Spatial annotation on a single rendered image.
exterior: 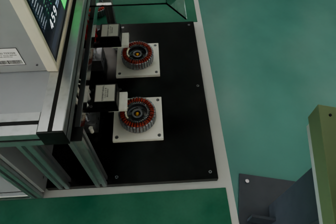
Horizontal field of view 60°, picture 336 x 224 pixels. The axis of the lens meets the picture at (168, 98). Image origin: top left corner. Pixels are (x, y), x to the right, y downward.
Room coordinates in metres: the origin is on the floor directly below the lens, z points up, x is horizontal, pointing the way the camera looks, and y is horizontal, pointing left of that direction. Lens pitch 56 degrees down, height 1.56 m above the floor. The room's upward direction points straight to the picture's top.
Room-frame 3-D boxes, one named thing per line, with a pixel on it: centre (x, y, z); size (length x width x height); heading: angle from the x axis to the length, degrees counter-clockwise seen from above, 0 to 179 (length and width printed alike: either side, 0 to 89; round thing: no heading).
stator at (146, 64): (0.70, 0.11, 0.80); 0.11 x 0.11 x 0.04
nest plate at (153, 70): (0.70, 0.11, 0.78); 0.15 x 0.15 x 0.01; 3
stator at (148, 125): (0.45, 0.09, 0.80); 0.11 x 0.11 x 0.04
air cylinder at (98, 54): (0.69, 0.25, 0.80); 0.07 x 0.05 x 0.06; 3
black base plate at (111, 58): (0.57, 0.11, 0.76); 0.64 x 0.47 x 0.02; 3
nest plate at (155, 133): (0.45, 0.09, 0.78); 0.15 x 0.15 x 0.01; 3
